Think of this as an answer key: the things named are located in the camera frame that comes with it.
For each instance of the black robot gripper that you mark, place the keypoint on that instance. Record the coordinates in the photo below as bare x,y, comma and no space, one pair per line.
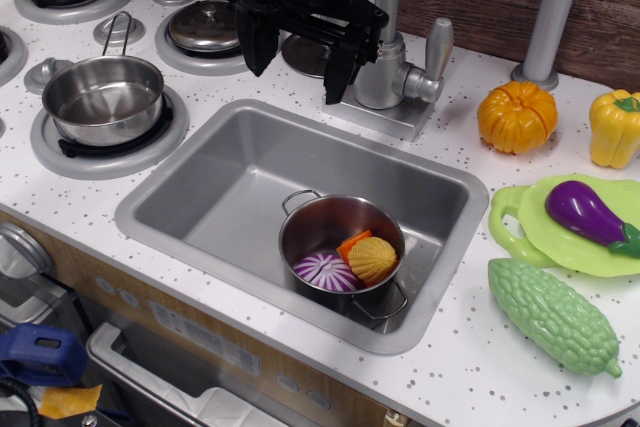
351,27

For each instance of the silver toy faucet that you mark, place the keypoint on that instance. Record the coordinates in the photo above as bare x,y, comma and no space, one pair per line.
393,96

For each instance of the dark steel lid on counter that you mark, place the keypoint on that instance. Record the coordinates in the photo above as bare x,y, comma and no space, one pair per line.
305,56

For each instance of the middle stove burner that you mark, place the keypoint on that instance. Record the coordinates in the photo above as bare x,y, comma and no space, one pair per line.
201,64

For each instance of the steel pot lid on burner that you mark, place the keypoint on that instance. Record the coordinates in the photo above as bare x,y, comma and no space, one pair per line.
204,27

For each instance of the grey stove knob middle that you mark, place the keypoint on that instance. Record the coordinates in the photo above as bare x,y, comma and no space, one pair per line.
119,29

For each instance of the grey sink basin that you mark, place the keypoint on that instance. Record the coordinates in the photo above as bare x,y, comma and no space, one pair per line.
256,190

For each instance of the front stove burner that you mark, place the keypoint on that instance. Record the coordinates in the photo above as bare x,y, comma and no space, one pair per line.
44,139

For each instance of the orange toy carrot piece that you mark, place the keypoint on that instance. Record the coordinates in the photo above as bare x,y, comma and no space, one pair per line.
347,245

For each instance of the yellow toy shell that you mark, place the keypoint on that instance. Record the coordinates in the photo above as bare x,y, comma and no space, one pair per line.
372,259

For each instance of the orange toy pumpkin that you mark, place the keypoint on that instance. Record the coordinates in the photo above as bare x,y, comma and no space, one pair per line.
517,117

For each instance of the purple white toy onion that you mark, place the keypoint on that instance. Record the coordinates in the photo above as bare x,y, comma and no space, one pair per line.
327,271

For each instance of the grey support pole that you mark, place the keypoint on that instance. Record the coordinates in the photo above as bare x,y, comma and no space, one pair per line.
538,65

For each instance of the grey stove knob front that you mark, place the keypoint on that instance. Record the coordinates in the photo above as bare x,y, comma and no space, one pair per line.
36,79

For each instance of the far left stove burner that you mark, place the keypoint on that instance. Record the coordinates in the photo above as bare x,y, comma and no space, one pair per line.
14,54

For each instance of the light green toy plate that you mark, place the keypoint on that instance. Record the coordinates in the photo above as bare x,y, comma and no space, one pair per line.
518,222

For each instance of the purple toy eggplant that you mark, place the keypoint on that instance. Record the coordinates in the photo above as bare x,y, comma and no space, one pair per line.
576,207

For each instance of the yellow toy bell pepper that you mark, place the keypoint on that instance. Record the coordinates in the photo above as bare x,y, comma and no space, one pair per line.
614,119

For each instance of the grey oven knob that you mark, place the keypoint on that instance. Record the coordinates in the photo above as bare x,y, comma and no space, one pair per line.
22,256

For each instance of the toy oven door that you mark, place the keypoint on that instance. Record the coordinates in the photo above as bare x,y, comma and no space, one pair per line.
168,386

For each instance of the green toy bitter gourd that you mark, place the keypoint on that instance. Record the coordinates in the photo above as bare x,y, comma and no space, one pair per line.
559,320

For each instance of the blue clamp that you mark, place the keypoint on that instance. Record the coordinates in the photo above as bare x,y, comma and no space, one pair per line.
39,355

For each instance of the yellow tape piece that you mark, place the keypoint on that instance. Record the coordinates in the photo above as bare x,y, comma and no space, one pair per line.
62,402

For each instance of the steel pot with handles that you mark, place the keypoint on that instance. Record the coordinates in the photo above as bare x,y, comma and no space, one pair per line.
321,225

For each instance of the steel saucepan with handle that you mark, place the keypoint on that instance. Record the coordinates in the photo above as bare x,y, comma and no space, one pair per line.
105,100

